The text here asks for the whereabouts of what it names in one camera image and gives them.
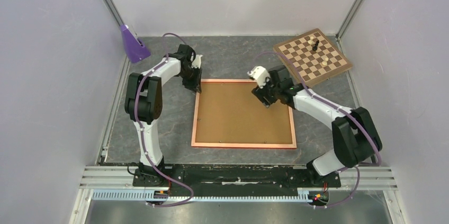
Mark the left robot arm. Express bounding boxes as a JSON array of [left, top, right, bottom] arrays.
[[124, 44, 202, 187]]

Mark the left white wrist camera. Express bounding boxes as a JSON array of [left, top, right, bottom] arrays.
[[191, 55, 203, 69]]

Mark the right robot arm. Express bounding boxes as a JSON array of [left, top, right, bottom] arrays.
[[247, 66, 382, 186]]

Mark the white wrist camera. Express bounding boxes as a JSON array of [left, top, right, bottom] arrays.
[[191, 55, 203, 69], [247, 66, 271, 88]]

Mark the purple plastic stand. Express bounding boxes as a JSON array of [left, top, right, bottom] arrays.
[[120, 24, 151, 64]]

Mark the purple cable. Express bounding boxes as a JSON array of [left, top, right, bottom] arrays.
[[134, 33, 195, 208], [253, 52, 382, 210]]

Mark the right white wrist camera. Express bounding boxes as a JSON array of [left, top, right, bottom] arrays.
[[247, 66, 271, 88]]

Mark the black chess piece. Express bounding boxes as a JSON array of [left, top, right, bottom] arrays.
[[312, 40, 320, 51]]

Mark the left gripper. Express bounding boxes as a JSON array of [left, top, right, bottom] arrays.
[[177, 66, 202, 93]]

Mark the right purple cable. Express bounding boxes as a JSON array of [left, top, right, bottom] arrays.
[[253, 52, 382, 210]]

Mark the white chess piece lower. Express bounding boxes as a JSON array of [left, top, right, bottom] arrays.
[[322, 57, 329, 66]]

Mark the light blue cable duct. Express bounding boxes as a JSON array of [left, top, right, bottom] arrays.
[[92, 189, 309, 202]]

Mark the wooden chessboard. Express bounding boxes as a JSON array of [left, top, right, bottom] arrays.
[[273, 28, 353, 87]]

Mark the orange picture frame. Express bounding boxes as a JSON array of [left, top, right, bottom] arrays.
[[191, 78, 298, 150]]

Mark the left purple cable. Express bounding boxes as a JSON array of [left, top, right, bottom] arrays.
[[134, 33, 195, 208]]

